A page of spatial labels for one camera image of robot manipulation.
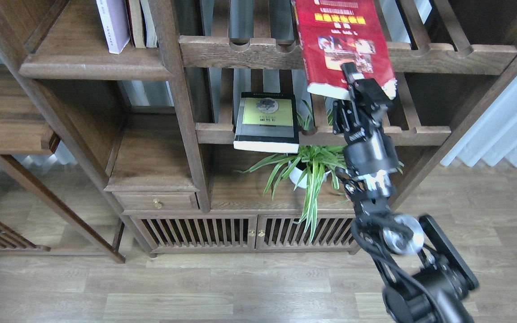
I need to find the green spider plant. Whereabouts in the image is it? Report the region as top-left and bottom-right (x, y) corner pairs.
(245, 100), (401, 239)

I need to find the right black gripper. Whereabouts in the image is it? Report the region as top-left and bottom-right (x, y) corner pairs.
(333, 62), (400, 180)

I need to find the beige upright book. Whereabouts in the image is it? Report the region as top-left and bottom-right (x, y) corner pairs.
(126, 0), (146, 48)

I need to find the dark wooden bookshelf cabinet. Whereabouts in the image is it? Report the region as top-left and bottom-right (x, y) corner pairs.
(0, 0), (517, 256)

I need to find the white plant pot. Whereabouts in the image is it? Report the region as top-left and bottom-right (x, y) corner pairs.
(289, 162), (314, 189)

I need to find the black and yellow book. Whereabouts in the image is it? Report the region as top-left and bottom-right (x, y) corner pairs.
(233, 92), (299, 153)

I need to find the wooden side table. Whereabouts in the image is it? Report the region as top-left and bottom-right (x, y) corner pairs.
(0, 64), (125, 263)

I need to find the pale lilac cover book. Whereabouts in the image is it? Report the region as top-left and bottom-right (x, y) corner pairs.
(96, 0), (131, 54)

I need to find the brass drawer knob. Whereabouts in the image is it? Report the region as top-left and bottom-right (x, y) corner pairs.
(153, 199), (163, 210)

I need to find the red cover book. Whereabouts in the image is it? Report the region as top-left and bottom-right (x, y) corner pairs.
(291, 0), (397, 100)

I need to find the white upright book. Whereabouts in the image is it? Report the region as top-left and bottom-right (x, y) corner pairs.
(140, 0), (158, 48)

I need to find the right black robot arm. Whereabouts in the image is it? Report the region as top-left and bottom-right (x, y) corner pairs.
(333, 62), (479, 323)

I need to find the white curtain right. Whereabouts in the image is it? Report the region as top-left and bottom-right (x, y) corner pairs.
(441, 76), (517, 168)

